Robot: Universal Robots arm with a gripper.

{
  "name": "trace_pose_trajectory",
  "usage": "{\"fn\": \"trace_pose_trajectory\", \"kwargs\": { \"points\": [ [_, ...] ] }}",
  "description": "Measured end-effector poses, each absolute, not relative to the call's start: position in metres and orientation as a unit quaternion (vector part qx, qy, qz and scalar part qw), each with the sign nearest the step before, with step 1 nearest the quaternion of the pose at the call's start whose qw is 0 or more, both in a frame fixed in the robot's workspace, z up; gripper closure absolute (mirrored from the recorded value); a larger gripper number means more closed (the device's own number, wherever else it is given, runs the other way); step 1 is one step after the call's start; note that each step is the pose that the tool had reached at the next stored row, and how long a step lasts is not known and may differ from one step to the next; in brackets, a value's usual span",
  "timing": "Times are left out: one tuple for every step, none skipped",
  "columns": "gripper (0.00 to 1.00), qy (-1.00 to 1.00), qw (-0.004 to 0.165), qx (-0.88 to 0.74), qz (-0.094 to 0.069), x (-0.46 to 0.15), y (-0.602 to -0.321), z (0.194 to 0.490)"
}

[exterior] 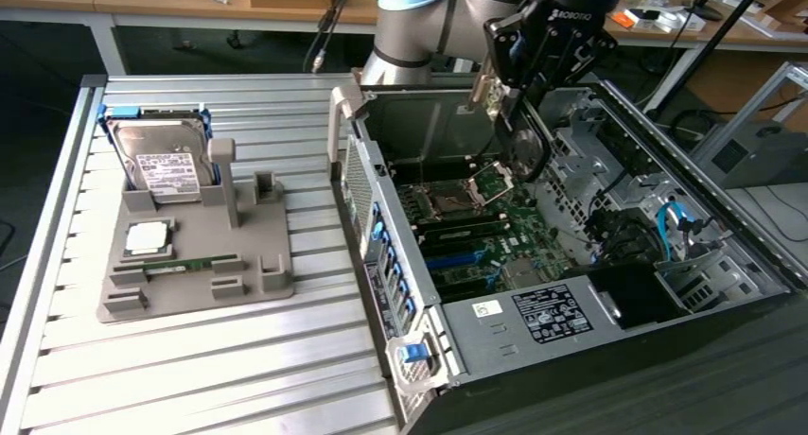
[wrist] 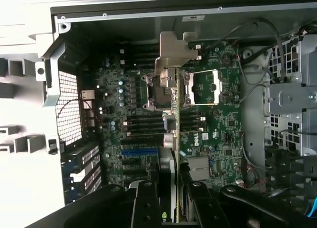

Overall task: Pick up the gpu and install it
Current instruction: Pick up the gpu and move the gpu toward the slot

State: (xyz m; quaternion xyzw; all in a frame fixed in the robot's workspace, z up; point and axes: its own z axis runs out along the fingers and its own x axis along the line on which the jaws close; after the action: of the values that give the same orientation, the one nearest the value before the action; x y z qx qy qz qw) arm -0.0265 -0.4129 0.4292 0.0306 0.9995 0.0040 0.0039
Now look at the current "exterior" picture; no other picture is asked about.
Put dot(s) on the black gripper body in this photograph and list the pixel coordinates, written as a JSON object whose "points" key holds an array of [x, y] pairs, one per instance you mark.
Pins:
{"points": [[575, 2]]}

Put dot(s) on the graphics card with metal bracket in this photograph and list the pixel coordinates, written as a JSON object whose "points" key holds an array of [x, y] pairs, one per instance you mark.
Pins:
{"points": [[526, 146]]}

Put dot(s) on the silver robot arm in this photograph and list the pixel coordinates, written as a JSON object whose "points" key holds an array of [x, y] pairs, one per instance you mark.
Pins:
{"points": [[417, 23]]}

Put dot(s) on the small orange box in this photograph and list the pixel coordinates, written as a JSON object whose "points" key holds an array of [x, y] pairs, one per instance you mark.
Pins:
{"points": [[627, 19]]}

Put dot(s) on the black tripod pole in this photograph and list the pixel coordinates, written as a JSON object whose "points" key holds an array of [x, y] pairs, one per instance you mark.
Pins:
{"points": [[715, 42]]}

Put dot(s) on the black monitor stand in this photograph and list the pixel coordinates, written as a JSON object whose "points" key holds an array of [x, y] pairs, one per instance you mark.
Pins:
{"points": [[707, 9]]}

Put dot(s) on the open PC case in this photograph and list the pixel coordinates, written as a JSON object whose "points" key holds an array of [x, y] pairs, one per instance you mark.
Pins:
{"points": [[410, 118]]}

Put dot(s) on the wooden desk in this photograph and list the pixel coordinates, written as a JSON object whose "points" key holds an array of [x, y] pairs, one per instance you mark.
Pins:
{"points": [[95, 0], [742, 39]]}

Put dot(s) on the metal socket cover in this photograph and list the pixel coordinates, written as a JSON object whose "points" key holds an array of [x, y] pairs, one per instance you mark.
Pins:
{"points": [[496, 182]]}

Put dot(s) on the CPU socket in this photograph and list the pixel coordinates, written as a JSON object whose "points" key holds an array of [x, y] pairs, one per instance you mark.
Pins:
{"points": [[452, 201]]}

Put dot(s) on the green motherboard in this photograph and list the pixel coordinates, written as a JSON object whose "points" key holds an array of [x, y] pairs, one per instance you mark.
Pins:
{"points": [[537, 217]]}

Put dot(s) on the grey computer box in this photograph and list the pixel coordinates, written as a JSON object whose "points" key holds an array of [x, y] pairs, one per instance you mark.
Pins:
{"points": [[770, 161]]}

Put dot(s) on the black RAM module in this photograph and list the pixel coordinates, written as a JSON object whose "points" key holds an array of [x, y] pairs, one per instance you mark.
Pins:
{"points": [[468, 232]]}

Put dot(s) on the blue slot clip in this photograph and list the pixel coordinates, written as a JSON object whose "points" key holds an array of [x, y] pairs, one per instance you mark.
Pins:
{"points": [[405, 291], [386, 251], [396, 272], [380, 230], [410, 309]]}

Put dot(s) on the blue expansion slot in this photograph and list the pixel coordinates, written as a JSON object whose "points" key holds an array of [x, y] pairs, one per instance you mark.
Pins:
{"points": [[452, 261]]}

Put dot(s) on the silver chipset heatsink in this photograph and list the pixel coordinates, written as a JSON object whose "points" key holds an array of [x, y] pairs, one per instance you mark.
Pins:
{"points": [[526, 273]]}

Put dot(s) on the grey metal disk bay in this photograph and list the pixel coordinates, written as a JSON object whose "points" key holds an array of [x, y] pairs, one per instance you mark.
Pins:
{"points": [[700, 288]]}

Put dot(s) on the hard disk in blue carrier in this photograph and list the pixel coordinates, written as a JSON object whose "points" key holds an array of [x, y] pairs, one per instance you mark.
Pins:
{"points": [[165, 151]]}

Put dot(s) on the grey power supply unit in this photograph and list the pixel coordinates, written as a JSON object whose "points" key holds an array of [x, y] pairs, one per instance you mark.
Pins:
{"points": [[492, 340]]}

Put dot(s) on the blue case latch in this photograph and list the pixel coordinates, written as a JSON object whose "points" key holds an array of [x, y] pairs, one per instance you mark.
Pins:
{"points": [[414, 352]]}

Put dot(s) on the green RAM stick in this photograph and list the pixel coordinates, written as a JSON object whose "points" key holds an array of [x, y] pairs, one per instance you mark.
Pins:
{"points": [[183, 264]]}

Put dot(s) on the silver CPU chip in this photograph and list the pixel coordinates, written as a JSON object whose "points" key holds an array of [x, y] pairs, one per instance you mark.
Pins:
{"points": [[149, 238]]}

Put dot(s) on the grey plastic parts rack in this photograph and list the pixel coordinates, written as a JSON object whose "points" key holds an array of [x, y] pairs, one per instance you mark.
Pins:
{"points": [[190, 293]]}

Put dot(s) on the aluminium profile frame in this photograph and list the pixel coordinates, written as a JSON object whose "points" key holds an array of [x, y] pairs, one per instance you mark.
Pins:
{"points": [[792, 68]]}

